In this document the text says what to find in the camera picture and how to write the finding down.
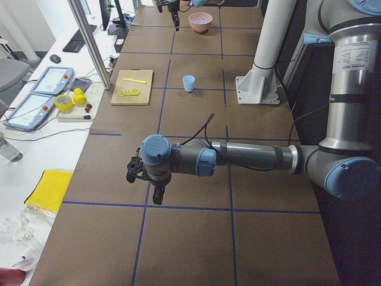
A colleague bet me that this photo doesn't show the black monitor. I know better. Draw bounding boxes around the black monitor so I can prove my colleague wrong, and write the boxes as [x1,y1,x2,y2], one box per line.
[99,0,127,31]

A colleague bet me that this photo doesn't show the black keyboard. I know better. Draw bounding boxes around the black keyboard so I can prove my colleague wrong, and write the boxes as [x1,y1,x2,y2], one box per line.
[62,30,85,53]

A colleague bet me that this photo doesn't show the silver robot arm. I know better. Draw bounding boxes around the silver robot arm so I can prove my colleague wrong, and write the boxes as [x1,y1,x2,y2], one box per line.
[127,1,380,205]

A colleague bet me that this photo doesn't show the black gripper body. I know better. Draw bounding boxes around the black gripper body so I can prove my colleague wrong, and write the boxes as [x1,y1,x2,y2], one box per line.
[146,169,171,189]
[167,0,180,15]

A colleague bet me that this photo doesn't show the yellow tape roll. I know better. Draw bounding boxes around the yellow tape roll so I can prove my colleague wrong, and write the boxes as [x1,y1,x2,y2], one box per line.
[54,95,74,113]

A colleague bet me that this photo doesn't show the clear plastic bag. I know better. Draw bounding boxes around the clear plastic bag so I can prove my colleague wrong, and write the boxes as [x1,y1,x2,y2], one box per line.
[1,206,57,272]

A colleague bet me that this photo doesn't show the light blue plastic cup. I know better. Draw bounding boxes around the light blue plastic cup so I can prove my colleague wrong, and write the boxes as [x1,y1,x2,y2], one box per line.
[182,75,195,92]

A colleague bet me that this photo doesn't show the yellow plastic knife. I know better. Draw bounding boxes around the yellow plastic knife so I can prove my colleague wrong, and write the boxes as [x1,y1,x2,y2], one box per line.
[122,77,147,84]

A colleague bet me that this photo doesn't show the lemon slices row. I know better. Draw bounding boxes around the lemon slices row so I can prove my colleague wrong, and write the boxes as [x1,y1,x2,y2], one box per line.
[117,88,140,97]

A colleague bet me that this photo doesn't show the pink bowl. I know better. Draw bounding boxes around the pink bowl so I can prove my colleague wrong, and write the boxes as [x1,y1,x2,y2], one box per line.
[188,12,213,33]

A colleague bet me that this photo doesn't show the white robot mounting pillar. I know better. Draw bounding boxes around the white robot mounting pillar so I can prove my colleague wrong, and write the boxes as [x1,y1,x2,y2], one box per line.
[236,0,296,105]

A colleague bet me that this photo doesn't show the white tray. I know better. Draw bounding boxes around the white tray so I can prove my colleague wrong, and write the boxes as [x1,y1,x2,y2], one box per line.
[55,82,104,122]

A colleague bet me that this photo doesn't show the whole lemon upper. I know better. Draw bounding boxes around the whole lemon upper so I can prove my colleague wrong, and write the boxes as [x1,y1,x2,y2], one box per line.
[73,88,84,95]

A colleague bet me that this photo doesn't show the dark purple phone wallet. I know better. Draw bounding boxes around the dark purple phone wallet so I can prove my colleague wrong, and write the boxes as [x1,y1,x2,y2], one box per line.
[69,77,92,92]

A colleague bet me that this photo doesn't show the whole lemon lower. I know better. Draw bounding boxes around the whole lemon lower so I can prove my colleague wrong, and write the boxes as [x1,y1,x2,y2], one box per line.
[73,94,88,105]

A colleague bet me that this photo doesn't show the clear ice cubes pile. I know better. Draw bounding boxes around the clear ice cubes pile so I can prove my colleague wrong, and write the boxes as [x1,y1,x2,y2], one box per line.
[190,13,210,24]

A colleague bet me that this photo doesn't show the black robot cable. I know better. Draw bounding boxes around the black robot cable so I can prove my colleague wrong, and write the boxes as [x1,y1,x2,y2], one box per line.
[181,101,331,172]

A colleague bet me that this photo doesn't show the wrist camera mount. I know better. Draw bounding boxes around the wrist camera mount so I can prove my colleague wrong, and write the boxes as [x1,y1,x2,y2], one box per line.
[126,147,148,184]
[155,0,168,13]

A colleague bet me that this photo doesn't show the black computer mouse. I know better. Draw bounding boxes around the black computer mouse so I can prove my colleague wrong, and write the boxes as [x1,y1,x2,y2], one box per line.
[49,54,61,64]

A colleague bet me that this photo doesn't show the grey water bottle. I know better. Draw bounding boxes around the grey water bottle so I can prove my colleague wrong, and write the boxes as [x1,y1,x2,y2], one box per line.
[0,134,23,163]

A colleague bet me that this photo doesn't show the lower teach pendant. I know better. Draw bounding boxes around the lower teach pendant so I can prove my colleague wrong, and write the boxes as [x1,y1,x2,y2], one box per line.
[3,92,56,131]

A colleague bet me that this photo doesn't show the teach pendant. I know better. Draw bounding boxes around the teach pendant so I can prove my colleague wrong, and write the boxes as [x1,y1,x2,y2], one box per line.
[3,92,56,131]
[32,66,74,95]

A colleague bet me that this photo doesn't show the strawberries on side table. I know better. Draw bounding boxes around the strawberries on side table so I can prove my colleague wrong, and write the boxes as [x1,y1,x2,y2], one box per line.
[85,103,92,113]

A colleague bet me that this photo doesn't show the aluminium frame post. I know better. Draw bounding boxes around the aluminium frame post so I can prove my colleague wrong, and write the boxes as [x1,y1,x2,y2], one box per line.
[67,0,112,90]

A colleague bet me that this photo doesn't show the whole lemon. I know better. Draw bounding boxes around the whole lemon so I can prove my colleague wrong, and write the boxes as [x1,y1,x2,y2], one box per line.
[73,94,88,105]
[73,88,84,95]

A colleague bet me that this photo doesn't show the yellow cloth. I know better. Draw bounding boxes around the yellow cloth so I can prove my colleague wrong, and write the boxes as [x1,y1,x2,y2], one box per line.
[24,169,73,213]

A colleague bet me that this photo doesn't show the upper teach pendant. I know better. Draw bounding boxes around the upper teach pendant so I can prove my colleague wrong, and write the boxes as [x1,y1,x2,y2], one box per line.
[32,66,74,95]

